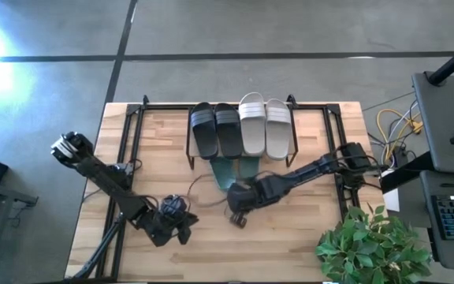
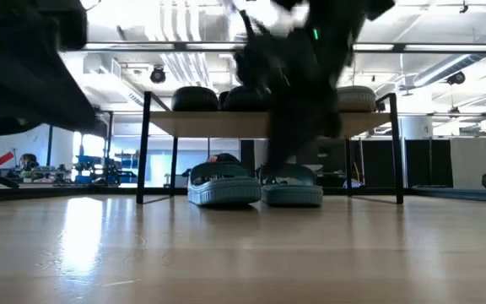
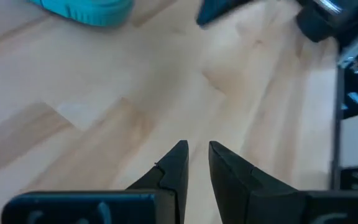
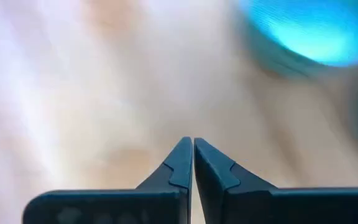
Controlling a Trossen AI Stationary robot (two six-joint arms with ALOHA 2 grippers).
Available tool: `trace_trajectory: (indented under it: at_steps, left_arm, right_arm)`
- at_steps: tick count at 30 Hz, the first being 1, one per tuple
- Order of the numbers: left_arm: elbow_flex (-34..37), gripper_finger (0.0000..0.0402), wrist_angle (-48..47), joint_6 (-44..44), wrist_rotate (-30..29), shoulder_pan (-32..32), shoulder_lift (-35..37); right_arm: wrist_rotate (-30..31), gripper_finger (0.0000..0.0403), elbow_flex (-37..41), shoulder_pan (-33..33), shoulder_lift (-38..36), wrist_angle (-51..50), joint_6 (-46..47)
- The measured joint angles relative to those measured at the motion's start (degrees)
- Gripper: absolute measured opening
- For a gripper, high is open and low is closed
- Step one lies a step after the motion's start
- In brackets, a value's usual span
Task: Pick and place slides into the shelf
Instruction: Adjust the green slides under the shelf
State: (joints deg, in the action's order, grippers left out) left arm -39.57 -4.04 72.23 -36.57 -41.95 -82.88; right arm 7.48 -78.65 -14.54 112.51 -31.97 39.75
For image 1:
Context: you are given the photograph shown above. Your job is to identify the green rubber slide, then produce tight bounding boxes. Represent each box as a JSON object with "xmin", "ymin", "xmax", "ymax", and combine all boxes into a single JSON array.
[
  {"xmin": 237, "ymin": 156, "xmax": 262, "ymax": 181},
  {"xmin": 210, "ymin": 156, "xmax": 239, "ymax": 193}
]

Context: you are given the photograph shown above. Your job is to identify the wooden shelf with black legs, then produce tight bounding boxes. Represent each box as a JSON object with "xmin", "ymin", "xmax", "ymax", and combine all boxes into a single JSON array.
[{"xmin": 185, "ymin": 94, "xmax": 300, "ymax": 170}]

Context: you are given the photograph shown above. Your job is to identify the dark metal side stand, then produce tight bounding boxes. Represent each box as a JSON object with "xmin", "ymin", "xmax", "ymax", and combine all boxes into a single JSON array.
[{"xmin": 0, "ymin": 177, "xmax": 39, "ymax": 284}]

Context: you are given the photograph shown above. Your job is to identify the black pole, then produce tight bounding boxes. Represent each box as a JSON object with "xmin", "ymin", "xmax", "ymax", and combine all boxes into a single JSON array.
[{"xmin": 426, "ymin": 35, "xmax": 454, "ymax": 87}]

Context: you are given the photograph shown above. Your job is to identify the white paper sheet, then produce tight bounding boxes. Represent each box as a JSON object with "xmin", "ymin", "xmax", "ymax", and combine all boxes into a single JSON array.
[{"xmin": 380, "ymin": 168, "xmax": 401, "ymax": 214}]

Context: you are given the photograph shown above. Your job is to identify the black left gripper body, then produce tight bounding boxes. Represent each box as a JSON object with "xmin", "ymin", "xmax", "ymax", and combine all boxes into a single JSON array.
[{"xmin": 136, "ymin": 193, "xmax": 192, "ymax": 249}]

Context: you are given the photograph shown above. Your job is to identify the beige rubber slide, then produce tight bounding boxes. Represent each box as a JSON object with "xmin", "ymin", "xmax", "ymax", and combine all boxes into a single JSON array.
[
  {"xmin": 237, "ymin": 92, "xmax": 268, "ymax": 158},
  {"xmin": 264, "ymin": 98, "xmax": 293, "ymax": 162}
]

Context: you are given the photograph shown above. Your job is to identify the grey desk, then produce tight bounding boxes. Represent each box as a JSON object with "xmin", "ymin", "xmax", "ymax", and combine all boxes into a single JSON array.
[{"xmin": 411, "ymin": 70, "xmax": 454, "ymax": 273}]

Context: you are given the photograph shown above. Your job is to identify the yellow cable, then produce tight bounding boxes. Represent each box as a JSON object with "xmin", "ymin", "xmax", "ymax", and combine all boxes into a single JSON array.
[{"xmin": 375, "ymin": 108, "xmax": 424, "ymax": 161}]

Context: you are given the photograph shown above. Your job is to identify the green leafy plant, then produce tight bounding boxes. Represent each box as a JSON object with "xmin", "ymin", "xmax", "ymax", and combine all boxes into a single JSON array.
[{"xmin": 314, "ymin": 203, "xmax": 434, "ymax": 284}]

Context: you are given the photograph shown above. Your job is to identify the black metal rig frame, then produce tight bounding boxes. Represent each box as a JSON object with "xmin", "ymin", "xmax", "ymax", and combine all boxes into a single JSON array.
[{"xmin": 65, "ymin": 94, "xmax": 364, "ymax": 283}]

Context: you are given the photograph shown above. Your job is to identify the black rubber slide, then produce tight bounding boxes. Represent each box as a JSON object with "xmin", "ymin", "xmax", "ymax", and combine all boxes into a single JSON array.
[
  {"xmin": 214, "ymin": 102, "xmax": 244, "ymax": 160},
  {"xmin": 189, "ymin": 101, "xmax": 219, "ymax": 161}
]

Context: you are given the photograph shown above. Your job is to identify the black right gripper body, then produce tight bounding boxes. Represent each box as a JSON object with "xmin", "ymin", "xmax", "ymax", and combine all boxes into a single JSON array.
[{"xmin": 225, "ymin": 175, "xmax": 287, "ymax": 217}]

